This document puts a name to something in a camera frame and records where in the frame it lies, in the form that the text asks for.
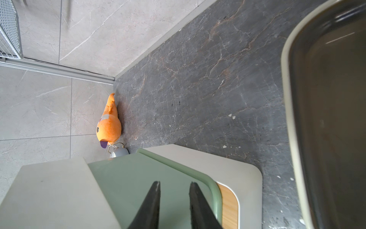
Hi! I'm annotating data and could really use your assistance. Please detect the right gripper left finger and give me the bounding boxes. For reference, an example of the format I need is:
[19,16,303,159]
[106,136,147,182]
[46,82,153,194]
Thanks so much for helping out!
[128,181,161,229]

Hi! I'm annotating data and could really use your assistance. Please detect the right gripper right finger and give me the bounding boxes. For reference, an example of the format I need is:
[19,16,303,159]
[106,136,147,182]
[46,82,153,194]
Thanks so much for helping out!
[189,182,223,229]

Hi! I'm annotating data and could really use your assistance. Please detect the green tissue box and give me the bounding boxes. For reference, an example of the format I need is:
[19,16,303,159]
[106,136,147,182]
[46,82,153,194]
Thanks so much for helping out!
[88,148,223,229]

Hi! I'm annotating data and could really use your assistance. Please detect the large bamboo lid tissue box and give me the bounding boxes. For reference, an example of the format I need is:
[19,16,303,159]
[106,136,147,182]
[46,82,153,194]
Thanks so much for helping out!
[148,144,263,229]

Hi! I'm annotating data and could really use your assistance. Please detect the small bamboo lid tissue box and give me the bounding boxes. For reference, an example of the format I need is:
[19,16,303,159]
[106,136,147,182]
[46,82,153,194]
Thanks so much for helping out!
[1,157,121,229]

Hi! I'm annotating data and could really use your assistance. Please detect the small grey alarm clock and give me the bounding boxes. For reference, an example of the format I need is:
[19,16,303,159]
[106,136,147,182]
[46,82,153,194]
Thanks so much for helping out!
[107,142,130,158]

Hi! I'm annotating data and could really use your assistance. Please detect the orange plush toy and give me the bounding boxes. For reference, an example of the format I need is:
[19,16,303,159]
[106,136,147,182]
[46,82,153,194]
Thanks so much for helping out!
[96,93,122,149]

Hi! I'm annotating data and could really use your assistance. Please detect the cream box dark lid back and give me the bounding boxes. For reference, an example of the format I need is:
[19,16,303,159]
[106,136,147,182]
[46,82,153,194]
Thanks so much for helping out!
[281,1,366,229]

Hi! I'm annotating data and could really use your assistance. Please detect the white wire mesh basket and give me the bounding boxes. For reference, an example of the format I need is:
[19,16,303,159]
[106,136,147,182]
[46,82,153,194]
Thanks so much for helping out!
[1,0,23,60]

